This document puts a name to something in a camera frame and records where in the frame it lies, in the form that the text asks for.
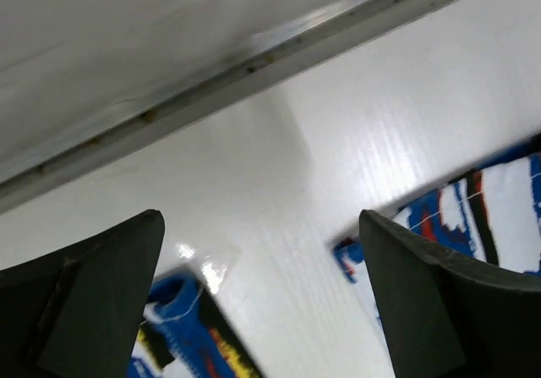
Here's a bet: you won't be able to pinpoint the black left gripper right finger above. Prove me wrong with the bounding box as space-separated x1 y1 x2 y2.
359 210 540 377

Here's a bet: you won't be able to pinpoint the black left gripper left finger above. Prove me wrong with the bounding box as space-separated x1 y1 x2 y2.
1 210 164 377

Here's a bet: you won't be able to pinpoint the blue red white patterned trousers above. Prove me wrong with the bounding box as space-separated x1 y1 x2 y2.
127 137 540 377

